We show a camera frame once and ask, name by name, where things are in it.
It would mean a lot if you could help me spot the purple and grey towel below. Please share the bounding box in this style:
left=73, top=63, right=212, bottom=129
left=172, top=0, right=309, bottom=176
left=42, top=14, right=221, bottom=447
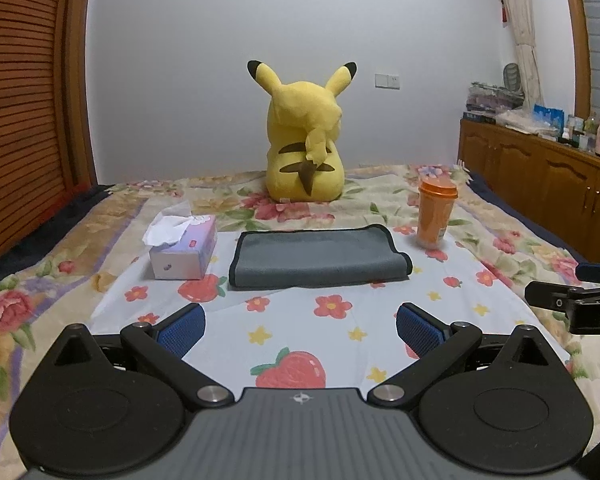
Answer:
left=228, top=224, right=413, bottom=290

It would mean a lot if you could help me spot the wooden sideboard cabinet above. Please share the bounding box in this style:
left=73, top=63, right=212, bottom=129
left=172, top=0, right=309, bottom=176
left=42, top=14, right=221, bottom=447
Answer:
left=458, top=119, right=600, bottom=263

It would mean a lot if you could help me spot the white fruit print cloth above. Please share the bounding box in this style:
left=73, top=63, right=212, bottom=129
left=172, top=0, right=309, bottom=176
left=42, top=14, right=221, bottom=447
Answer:
left=90, top=233, right=539, bottom=396

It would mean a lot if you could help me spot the purple tissue box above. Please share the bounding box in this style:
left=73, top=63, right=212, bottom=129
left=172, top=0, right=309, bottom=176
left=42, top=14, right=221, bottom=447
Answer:
left=143, top=214, right=216, bottom=281

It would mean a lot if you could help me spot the floral bed sheet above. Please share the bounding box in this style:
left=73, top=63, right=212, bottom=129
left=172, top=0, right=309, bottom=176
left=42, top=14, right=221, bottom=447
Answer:
left=0, top=166, right=600, bottom=479

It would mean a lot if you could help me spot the orange lidded cup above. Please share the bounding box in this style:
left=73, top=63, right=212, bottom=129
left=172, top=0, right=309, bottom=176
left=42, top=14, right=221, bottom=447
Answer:
left=416, top=177, right=458, bottom=249

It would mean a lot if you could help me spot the blue picture box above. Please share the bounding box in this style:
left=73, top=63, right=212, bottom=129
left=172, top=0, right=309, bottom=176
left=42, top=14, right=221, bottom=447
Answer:
left=532, top=103, right=565, bottom=136

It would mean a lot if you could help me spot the stack of folded fabrics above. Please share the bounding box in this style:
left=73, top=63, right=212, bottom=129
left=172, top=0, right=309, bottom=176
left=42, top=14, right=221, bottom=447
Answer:
left=466, top=81, right=524, bottom=117

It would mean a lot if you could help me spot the small green fan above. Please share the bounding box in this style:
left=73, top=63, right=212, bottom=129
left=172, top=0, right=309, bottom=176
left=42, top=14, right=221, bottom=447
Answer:
left=503, top=63, right=522, bottom=93

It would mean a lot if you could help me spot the yellow Pikachu plush toy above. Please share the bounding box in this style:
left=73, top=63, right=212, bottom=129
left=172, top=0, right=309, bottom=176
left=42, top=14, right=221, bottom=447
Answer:
left=247, top=60, right=358, bottom=203

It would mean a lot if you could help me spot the wooden slatted door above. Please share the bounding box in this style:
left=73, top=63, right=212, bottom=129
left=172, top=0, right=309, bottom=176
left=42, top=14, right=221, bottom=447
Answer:
left=0, top=0, right=96, bottom=258

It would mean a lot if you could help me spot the beige curtain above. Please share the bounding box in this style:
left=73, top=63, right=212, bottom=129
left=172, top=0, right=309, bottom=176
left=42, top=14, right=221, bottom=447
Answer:
left=504, top=0, right=543, bottom=110

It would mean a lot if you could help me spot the white wall switch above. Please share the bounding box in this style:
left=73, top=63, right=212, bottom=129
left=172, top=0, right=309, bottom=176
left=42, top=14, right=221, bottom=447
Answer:
left=374, top=74, right=401, bottom=90

